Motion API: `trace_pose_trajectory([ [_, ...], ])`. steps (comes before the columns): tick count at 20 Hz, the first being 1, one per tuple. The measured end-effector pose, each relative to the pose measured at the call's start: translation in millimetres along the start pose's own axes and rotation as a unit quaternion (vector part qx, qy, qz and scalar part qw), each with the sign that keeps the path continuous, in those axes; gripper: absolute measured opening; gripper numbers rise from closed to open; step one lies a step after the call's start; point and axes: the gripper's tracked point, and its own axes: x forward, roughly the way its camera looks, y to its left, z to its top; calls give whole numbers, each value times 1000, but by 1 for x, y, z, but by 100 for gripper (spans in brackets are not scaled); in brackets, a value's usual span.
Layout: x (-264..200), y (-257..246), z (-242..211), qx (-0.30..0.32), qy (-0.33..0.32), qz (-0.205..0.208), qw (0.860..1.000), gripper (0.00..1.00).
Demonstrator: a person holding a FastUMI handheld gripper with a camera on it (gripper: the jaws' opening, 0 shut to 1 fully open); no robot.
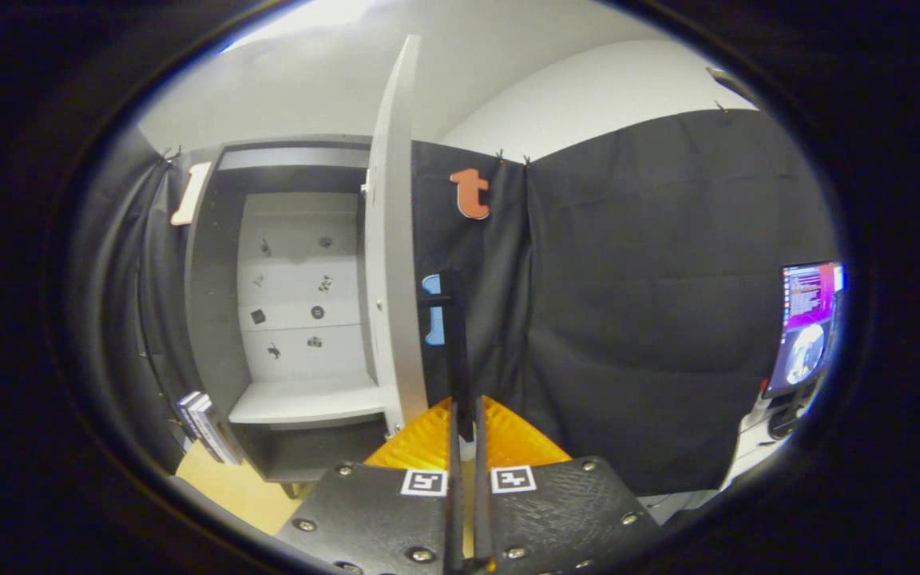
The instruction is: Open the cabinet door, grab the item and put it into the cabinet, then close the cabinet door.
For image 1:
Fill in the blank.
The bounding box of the black backdrop cloth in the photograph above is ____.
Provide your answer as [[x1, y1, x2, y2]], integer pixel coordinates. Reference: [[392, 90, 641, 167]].
[[69, 108, 840, 496]]

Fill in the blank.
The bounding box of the black door handle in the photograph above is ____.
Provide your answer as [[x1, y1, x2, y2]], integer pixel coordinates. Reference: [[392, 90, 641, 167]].
[[418, 268, 477, 444]]

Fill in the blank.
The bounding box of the computer monitor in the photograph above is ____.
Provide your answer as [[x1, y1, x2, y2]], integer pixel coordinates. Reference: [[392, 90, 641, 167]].
[[763, 261, 846, 398]]

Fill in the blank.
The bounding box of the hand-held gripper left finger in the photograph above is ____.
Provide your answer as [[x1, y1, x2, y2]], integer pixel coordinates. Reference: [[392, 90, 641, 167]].
[[272, 397, 465, 575]]

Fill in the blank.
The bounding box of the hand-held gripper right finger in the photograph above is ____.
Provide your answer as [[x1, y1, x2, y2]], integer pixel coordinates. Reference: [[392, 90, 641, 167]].
[[472, 395, 664, 572]]

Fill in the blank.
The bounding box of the grey cabinet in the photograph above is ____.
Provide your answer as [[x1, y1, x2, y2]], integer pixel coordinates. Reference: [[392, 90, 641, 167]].
[[184, 134, 397, 484]]

